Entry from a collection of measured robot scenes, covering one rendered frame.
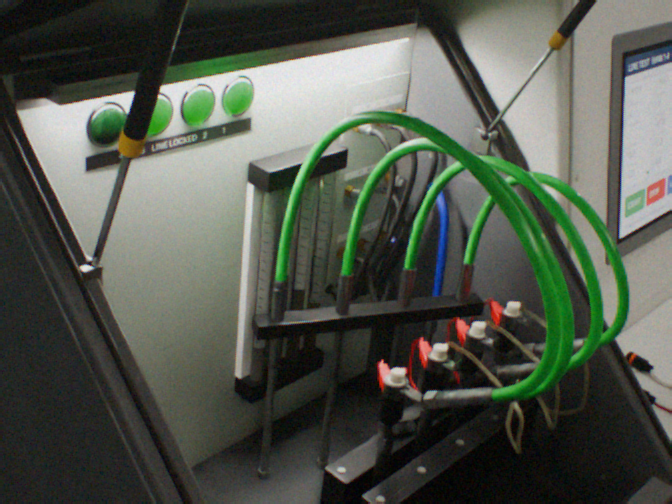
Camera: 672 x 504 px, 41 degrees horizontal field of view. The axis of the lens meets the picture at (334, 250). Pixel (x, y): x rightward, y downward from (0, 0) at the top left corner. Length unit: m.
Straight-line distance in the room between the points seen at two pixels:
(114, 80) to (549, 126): 0.60
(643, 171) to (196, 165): 0.72
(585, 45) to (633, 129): 0.20
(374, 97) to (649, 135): 0.45
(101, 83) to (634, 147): 0.83
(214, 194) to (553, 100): 0.47
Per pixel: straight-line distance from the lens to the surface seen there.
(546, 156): 1.26
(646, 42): 1.43
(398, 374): 1.04
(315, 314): 1.18
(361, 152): 1.28
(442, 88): 1.29
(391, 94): 1.29
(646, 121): 1.46
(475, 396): 0.97
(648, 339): 1.53
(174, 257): 1.11
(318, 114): 1.19
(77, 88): 0.91
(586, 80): 1.29
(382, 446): 1.10
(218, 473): 1.33
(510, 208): 0.87
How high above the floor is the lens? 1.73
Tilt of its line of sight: 28 degrees down
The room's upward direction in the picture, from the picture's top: 7 degrees clockwise
